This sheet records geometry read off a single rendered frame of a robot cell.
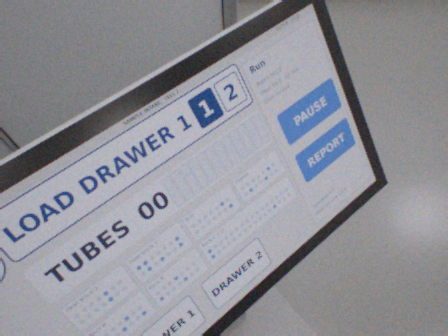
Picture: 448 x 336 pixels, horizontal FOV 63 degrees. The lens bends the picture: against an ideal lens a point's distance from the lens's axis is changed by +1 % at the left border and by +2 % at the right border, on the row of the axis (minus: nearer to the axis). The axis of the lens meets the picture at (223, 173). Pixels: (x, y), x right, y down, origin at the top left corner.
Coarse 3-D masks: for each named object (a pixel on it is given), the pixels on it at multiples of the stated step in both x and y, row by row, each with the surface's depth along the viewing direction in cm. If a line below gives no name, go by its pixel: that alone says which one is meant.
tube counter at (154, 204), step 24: (216, 144) 41; (240, 144) 43; (264, 144) 44; (192, 168) 41; (216, 168) 42; (144, 192) 38; (168, 192) 40; (192, 192) 41; (144, 216) 39; (168, 216) 40
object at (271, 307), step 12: (264, 300) 137; (276, 300) 137; (252, 312) 134; (264, 312) 134; (276, 312) 134; (288, 312) 135; (240, 324) 133; (252, 324) 132; (264, 324) 132; (276, 324) 132; (288, 324) 132; (300, 324) 132
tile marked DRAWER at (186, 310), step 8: (176, 304) 42; (184, 304) 43; (192, 304) 43; (168, 312) 42; (176, 312) 42; (184, 312) 43; (192, 312) 44; (200, 312) 44; (160, 320) 42; (168, 320) 42; (176, 320) 43; (184, 320) 43; (192, 320) 44; (200, 320) 44; (152, 328) 41; (160, 328) 42; (168, 328) 42; (176, 328) 43; (184, 328) 43; (192, 328) 44
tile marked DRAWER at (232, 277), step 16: (256, 240) 46; (240, 256) 45; (256, 256) 47; (224, 272) 45; (240, 272) 46; (256, 272) 47; (208, 288) 44; (224, 288) 45; (240, 288) 46; (224, 304) 45
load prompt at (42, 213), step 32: (192, 96) 39; (224, 96) 41; (128, 128) 37; (160, 128) 38; (192, 128) 40; (96, 160) 36; (128, 160) 37; (160, 160) 39; (32, 192) 34; (64, 192) 35; (96, 192) 36; (0, 224) 33; (32, 224) 34; (64, 224) 35
